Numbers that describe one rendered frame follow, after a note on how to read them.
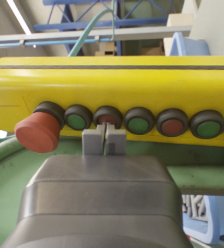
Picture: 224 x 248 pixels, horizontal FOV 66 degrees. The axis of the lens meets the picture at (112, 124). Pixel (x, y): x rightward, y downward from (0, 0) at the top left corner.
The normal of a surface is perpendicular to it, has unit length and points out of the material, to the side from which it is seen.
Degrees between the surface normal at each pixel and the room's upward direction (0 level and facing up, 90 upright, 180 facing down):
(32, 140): 85
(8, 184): 90
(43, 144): 87
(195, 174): 90
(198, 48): 100
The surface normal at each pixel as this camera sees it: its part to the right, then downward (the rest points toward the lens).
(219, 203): 0.08, -0.42
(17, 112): -0.16, 0.65
